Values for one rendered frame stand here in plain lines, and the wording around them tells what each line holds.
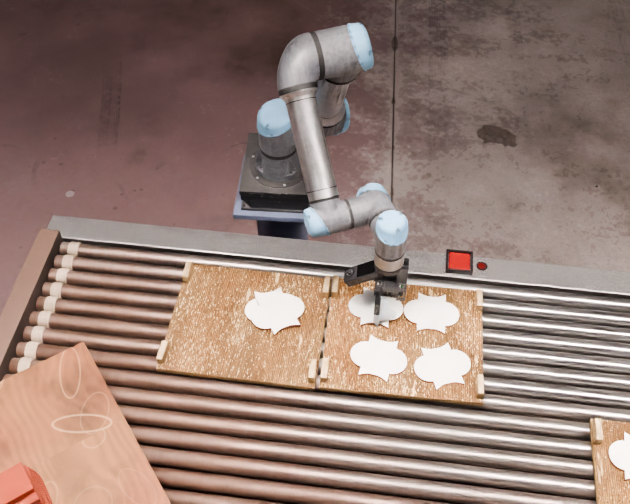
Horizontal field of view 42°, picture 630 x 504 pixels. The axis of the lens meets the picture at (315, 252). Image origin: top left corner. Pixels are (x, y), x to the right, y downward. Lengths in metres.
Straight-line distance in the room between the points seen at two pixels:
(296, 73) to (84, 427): 0.96
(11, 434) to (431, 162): 2.53
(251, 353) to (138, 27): 3.03
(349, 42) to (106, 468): 1.12
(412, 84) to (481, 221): 0.99
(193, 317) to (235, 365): 0.19
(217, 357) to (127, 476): 0.42
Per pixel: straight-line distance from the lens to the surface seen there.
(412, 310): 2.20
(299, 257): 2.34
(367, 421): 2.05
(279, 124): 2.33
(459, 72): 4.49
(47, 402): 2.03
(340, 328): 2.17
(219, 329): 2.18
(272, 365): 2.11
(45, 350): 2.26
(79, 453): 1.94
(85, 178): 3.99
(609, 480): 2.07
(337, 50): 1.99
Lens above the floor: 2.73
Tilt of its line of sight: 50 degrees down
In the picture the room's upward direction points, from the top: straight up
